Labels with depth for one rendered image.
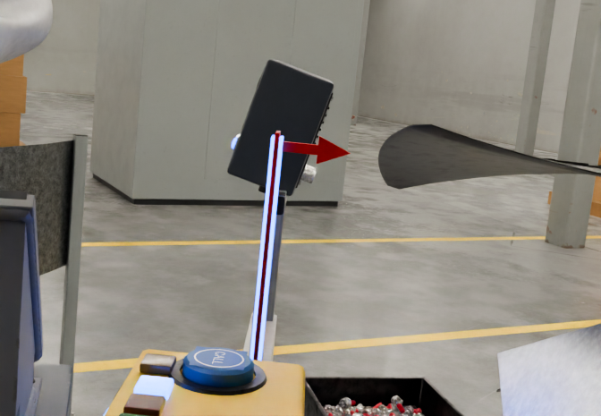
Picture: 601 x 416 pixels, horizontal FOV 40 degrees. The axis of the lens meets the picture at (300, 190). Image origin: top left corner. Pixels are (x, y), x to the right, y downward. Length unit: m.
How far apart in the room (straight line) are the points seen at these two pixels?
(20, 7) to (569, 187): 6.32
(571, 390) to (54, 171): 2.03
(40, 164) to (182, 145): 4.38
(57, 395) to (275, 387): 0.37
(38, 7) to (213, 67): 5.96
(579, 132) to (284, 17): 2.61
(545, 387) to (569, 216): 6.27
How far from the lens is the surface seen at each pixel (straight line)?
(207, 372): 0.46
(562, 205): 7.05
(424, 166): 0.75
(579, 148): 6.95
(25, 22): 0.88
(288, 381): 0.48
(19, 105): 8.60
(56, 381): 0.83
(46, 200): 2.55
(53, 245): 2.62
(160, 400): 0.43
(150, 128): 6.71
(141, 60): 6.66
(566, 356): 0.75
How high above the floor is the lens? 1.25
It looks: 9 degrees down
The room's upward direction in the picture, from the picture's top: 6 degrees clockwise
